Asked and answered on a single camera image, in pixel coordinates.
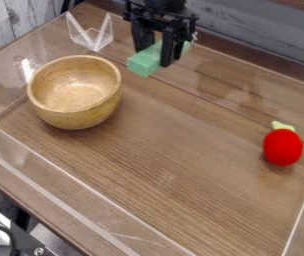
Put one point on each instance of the black metal equipment base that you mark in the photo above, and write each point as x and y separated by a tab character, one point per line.
23	244

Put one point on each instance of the red plush strawberry toy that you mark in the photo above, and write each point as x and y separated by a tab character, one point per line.
282	145

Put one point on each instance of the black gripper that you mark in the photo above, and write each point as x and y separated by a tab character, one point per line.
169	16

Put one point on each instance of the wooden bowl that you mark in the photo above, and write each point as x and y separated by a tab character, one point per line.
75	91

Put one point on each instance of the green rectangular block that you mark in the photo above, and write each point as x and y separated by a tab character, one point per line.
145	62

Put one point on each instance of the clear acrylic tray wall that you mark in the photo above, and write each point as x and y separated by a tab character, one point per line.
99	227

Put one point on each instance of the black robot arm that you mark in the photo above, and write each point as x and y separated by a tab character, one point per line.
169	17

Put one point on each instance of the clear acrylic corner bracket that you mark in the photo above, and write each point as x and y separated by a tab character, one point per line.
91	38

